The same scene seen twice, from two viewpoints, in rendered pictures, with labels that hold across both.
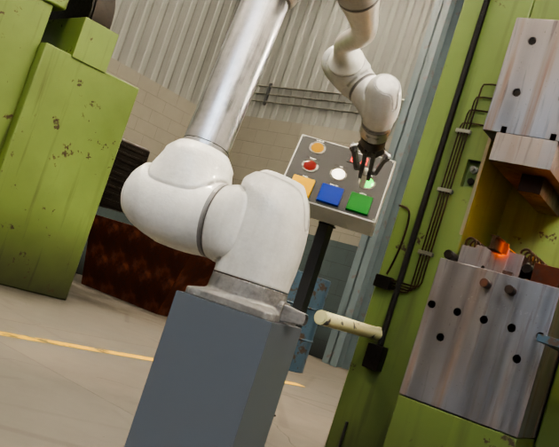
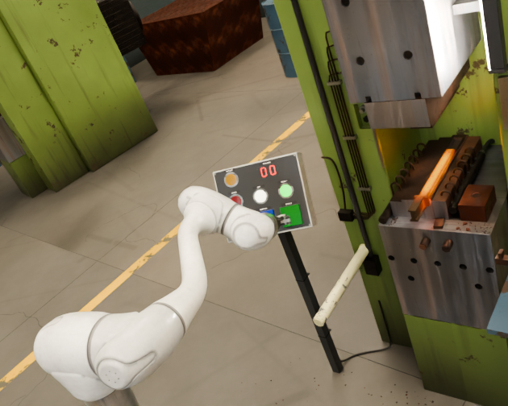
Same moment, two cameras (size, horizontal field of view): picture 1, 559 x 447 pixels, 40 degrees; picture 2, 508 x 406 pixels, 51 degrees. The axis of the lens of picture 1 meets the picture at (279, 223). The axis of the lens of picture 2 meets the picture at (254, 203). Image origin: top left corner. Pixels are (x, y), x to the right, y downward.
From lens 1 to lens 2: 169 cm
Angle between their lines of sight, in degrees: 36
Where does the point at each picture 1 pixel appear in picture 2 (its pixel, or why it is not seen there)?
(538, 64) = (364, 26)
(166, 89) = not seen: outside the picture
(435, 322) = (401, 269)
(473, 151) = not seen: hidden behind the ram
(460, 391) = (447, 309)
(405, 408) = (413, 321)
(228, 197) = not seen: outside the picture
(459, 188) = (360, 130)
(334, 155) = (247, 179)
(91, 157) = (93, 39)
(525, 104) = (375, 70)
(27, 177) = (71, 90)
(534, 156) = (410, 118)
